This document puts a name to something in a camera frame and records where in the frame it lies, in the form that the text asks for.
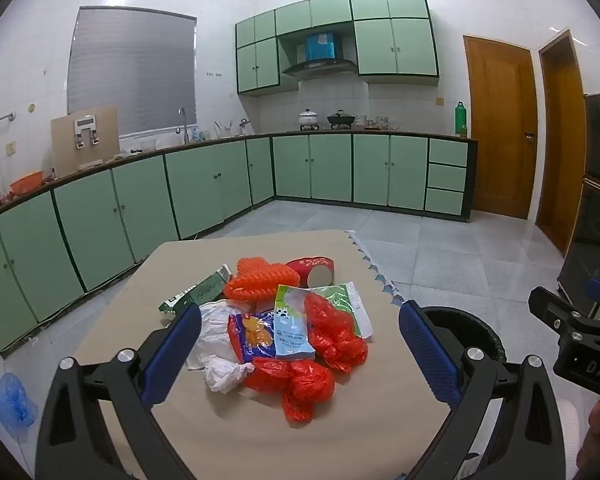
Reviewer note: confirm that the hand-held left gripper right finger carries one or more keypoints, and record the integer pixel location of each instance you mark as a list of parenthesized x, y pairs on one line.
[(427, 355)]

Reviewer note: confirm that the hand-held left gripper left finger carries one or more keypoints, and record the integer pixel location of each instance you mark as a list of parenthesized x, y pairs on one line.
[(172, 355)]

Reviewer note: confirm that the black trash bin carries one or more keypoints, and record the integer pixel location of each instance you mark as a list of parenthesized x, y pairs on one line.
[(486, 331)]

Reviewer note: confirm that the orange snack packet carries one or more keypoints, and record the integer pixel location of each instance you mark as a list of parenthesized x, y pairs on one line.
[(252, 337)]

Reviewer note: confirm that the red plastic bag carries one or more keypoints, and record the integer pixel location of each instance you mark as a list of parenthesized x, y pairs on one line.
[(332, 335), (295, 385)]

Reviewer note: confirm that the light blue drink carton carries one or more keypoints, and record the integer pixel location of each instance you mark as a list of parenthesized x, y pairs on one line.
[(292, 330)]

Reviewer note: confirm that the orange foam fruit net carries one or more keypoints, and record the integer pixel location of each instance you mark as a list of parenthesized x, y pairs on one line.
[(267, 270), (247, 291)]

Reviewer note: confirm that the green drink carton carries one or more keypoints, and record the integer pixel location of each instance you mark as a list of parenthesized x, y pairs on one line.
[(200, 292)]

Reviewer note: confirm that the dark glass cabinet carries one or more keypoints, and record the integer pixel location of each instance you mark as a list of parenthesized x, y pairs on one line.
[(595, 200)]

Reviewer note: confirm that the green and white plastic bag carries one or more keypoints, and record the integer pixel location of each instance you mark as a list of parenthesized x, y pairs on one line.
[(347, 300)]

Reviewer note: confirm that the red paper cup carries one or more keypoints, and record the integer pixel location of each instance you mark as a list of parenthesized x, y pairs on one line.
[(315, 270)]

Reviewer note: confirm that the plain wooden door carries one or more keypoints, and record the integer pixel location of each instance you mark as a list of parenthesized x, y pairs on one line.
[(562, 150)]

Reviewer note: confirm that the blue plastic bag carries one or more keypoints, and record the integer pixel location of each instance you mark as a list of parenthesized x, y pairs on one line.
[(14, 402)]

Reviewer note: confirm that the green base cabinets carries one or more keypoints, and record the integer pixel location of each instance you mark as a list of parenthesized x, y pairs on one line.
[(205, 180)]

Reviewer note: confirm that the green plastic bottle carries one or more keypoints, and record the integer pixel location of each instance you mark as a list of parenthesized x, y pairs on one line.
[(460, 120)]

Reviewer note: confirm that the orange basin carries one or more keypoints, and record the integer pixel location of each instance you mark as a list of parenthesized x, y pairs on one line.
[(26, 183)]

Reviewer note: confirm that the kitchen faucet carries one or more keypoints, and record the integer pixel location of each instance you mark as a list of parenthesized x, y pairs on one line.
[(183, 122)]

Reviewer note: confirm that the wooden cutting board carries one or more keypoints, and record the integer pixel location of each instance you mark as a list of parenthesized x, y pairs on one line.
[(62, 145)]

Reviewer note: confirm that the black wok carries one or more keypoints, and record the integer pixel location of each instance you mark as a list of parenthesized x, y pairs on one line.
[(341, 120)]

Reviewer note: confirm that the white cooking pot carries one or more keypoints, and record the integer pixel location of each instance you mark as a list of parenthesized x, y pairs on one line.
[(309, 119)]

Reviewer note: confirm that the grey window blind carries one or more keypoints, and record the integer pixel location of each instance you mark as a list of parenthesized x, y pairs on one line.
[(130, 70)]

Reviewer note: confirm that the range hood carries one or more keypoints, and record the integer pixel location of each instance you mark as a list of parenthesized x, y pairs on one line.
[(322, 67)]

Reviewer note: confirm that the blue box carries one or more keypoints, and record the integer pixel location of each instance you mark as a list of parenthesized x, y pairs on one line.
[(320, 46)]

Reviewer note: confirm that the green wall cabinets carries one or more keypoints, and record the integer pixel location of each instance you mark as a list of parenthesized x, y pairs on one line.
[(375, 45)]

